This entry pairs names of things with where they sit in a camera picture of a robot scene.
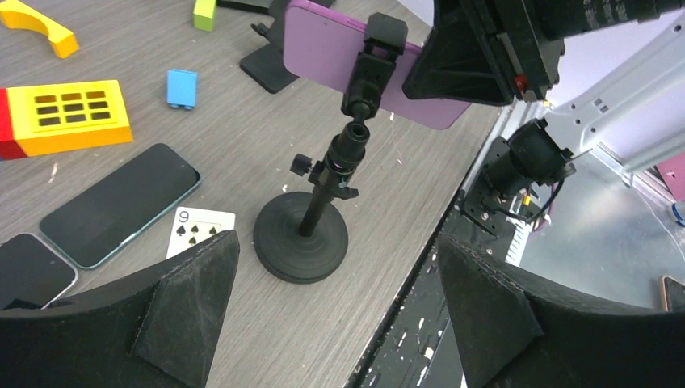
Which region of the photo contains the yellow curved block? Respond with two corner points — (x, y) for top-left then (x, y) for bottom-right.
(1, 0), (79, 59)

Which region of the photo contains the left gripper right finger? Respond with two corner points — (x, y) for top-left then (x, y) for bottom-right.
(437, 234), (684, 387)

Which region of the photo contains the black folding phone stand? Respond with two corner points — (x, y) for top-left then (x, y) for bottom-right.
(216, 0), (298, 94)

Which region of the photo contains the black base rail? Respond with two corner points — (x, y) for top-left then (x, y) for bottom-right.
(345, 155), (515, 388)

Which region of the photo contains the green block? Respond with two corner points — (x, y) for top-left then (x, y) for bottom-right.
(193, 0), (216, 32)

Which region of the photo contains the nine of spades card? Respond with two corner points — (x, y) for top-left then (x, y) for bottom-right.
(166, 206), (236, 259)

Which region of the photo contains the purple phone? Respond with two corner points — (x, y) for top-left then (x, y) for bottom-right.
(283, 1), (470, 130)

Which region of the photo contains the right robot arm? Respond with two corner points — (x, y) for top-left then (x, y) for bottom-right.
(402, 1), (684, 235)

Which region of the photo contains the small blue block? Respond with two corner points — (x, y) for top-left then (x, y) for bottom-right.
(166, 69), (198, 110)

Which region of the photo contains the teal-edged phone black screen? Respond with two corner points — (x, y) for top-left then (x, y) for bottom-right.
(39, 143), (201, 269)

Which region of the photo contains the yellow red blue block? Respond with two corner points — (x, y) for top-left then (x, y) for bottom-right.
(1, 80), (133, 161)

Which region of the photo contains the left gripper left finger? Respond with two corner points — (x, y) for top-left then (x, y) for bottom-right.
(1, 230), (240, 387)

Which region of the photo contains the black round-base pole stand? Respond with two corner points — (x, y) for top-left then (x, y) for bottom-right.
(253, 13), (408, 284)

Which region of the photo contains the white-edged phone black screen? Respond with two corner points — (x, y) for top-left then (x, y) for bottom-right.
(1, 233), (78, 310)

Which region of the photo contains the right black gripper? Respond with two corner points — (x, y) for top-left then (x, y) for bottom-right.
(402, 0), (684, 106)

